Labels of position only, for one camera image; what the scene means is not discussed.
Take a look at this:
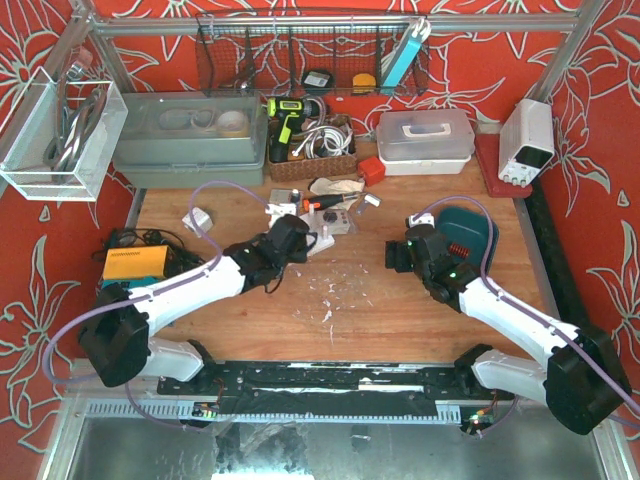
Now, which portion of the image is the white peg board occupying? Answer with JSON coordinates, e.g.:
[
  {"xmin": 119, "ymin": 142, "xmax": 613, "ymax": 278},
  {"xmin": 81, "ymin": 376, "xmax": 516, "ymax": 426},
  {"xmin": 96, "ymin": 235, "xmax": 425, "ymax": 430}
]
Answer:
[{"xmin": 301, "ymin": 211, "xmax": 335, "ymax": 257}]

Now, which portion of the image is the teal plastic tray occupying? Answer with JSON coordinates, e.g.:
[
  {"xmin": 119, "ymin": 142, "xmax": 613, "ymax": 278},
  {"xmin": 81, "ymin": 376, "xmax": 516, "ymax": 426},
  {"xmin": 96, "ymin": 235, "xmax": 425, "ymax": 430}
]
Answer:
[{"xmin": 435, "ymin": 206, "xmax": 499, "ymax": 274}]

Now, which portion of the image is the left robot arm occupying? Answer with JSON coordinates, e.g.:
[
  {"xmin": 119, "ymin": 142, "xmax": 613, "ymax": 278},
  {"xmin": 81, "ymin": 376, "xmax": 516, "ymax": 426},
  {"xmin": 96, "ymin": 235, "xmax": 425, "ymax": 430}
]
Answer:
[{"xmin": 78, "ymin": 214, "xmax": 318, "ymax": 388}]

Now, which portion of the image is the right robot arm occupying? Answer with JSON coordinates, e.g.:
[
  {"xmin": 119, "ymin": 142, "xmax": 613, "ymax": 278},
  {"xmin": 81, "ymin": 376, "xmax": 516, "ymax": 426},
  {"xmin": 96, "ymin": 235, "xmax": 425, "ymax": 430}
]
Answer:
[{"xmin": 385, "ymin": 224, "xmax": 632, "ymax": 435}]

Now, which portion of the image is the orange black screwdriver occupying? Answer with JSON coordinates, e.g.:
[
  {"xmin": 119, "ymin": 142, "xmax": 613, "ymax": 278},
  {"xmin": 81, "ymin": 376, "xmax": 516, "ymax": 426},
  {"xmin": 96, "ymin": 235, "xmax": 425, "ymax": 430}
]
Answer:
[{"xmin": 303, "ymin": 192, "xmax": 362, "ymax": 211}]

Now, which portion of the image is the clear drill bit case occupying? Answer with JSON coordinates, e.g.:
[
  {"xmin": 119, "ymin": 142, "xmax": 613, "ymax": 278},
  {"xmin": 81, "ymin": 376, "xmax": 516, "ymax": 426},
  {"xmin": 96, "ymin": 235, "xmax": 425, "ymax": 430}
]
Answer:
[{"xmin": 269, "ymin": 189, "xmax": 304, "ymax": 205}]

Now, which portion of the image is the beige work glove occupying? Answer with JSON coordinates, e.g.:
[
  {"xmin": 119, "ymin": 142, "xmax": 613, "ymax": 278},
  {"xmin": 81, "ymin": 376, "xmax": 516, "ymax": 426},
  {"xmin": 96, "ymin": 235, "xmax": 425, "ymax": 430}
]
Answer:
[{"xmin": 308, "ymin": 178, "xmax": 365, "ymax": 195}]

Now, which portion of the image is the woven wicker basket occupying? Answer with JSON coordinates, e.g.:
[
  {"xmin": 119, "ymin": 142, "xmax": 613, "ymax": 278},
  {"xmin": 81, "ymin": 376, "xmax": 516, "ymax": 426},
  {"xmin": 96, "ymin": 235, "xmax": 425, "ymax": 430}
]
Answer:
[{"xmin": 265, "ymin": 114, "xmax": 359, "ymax": 182}]

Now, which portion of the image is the orange cube adapter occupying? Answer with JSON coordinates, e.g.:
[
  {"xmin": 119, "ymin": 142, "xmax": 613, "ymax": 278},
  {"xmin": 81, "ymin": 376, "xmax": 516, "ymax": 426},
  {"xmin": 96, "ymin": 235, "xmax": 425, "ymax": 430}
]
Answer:
[{"xmin": 357, "ymin": 156, "xmax": 386, "ymax": 187}]

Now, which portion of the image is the white plug adapter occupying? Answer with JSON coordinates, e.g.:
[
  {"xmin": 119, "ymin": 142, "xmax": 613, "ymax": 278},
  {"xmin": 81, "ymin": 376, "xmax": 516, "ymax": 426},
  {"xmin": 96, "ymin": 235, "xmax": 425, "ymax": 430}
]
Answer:
[{"xmin": 182, "ymin": 207, "xmax": 213, "ymax": 238}]

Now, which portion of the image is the white clear storage box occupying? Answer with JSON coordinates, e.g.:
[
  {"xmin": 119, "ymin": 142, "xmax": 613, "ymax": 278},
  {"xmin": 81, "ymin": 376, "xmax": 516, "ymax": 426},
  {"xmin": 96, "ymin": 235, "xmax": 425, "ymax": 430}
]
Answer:
[{"xmin": 376, "ymin": 109, "xmax": 475, "ymax": 176}]

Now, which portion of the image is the red book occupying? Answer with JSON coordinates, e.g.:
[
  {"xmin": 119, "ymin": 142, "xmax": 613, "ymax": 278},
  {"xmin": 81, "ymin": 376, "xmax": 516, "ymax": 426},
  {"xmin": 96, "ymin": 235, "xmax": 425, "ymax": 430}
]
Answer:
[{"xmin": 475, "ymin": 134, "xmax": 533, "ymax": 199}]

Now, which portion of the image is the black tape measure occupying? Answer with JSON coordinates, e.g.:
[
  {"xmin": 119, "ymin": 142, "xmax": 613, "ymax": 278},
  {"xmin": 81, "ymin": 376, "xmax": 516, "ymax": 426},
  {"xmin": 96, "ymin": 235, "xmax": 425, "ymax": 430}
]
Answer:
[{"xmin": 301, "ymin": 69, "xmax": 334, "ymax": 96}]

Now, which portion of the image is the grey lidded storage box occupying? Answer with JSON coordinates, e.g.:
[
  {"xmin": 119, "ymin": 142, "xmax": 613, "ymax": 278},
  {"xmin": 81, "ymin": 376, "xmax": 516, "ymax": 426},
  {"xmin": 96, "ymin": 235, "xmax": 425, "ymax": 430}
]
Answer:
[{"xmin": 113, "ymin": 92, "xmax": 268, "ymax": 189}]

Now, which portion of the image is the yellow tape measure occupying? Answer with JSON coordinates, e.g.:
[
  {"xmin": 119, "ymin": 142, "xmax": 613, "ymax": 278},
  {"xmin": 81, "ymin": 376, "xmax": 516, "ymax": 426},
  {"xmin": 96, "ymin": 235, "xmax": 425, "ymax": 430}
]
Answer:
[{"xmin": 352, "ymin": 73, "xmax": 377, "ymax": 95}]

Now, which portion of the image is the yellow teal device box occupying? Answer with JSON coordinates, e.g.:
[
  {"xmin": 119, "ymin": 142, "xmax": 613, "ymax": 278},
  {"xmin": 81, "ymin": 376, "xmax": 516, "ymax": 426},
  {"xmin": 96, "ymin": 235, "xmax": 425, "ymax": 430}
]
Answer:
[{"xmin": 101, "ymin": 245, "xmax": 171, "ymax": 288}]

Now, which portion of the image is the white bench power supply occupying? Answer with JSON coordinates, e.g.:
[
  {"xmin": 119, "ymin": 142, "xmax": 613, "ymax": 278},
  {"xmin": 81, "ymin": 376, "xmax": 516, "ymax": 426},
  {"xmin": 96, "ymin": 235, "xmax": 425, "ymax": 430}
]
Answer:
[{"xmin": 498, "ymin": 99, "xmax": 555, "ymax": 188}]

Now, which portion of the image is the blue white power bank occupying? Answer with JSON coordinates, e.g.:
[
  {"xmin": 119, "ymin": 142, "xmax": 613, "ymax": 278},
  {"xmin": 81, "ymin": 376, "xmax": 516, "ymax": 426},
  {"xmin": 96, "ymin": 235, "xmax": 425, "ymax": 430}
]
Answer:
[{"xmin": 380, "ymin": 17, "xmax": 432, "ymax": 95}]

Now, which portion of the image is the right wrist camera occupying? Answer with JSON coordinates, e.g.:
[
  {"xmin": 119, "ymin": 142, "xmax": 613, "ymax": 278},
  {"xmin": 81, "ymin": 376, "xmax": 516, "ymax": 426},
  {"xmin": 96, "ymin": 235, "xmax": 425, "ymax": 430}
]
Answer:
[{"xmin": 406, "ymin": 212, "xmax": 435, "ymax": 228}]

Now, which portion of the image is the small white metal bracket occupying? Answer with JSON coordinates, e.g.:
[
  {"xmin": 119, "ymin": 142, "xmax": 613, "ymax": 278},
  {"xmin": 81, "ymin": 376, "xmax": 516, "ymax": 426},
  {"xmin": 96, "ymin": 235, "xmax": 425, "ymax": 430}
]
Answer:
[{"xmin": 355, "ymin": 193, "xmax": 381, "ymax": 215}]

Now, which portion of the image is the white coiled cable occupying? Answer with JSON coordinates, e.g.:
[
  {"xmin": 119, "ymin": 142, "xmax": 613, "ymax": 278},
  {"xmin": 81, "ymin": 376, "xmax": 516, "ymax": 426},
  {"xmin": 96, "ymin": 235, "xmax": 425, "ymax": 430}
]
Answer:
[{"xmin": 293, "ymin": 125, "xmax": 354, "ymax": 159}]

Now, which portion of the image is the green black cordless drill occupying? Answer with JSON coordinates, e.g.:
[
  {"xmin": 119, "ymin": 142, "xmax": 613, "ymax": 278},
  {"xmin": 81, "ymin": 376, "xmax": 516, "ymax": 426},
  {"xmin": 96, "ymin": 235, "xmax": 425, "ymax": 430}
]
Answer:
[{"xmin": 267, "ymin": 97, "xmax": 322, "ymax": 164}]

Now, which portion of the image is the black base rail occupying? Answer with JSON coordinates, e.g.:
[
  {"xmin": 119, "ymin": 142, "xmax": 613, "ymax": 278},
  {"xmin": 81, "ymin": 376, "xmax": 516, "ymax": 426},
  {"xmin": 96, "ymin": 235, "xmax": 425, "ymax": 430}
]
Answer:
[{"xmin": 157, "ymin": 361, "xmax": 514, "ymax": 418}]

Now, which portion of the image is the black wire shelf basket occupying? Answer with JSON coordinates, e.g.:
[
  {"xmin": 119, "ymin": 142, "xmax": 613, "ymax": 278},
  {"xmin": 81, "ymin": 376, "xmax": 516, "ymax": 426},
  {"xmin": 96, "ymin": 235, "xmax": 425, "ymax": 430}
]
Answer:
[{"xmin": 195, "ymin": 7, "xmax": 430, "ymax": 96}]

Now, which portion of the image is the clear acrylic wall bin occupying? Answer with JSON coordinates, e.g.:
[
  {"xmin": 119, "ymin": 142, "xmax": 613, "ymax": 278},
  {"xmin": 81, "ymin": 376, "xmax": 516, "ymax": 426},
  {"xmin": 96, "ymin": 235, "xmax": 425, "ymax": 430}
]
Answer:
[{"xmin": 1, "ymin": 68, "xmax": 128, "ymax": 202}]

